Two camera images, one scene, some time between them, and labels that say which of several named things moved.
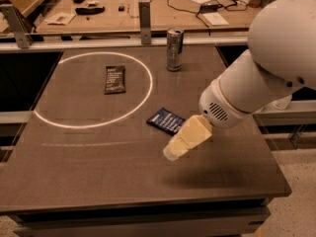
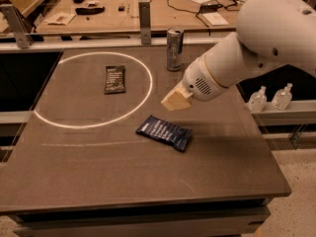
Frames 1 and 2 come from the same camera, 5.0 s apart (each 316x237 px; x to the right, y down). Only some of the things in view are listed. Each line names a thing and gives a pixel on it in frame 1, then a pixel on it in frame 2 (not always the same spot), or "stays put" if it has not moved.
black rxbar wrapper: [115, 80] stays put
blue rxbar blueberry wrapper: [166, 120] → [165, 132]
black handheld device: [88, 11] stays put
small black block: [121, 8] stays put
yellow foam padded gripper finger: [196, 131] → [179, 99]
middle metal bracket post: [144, 18] stays put
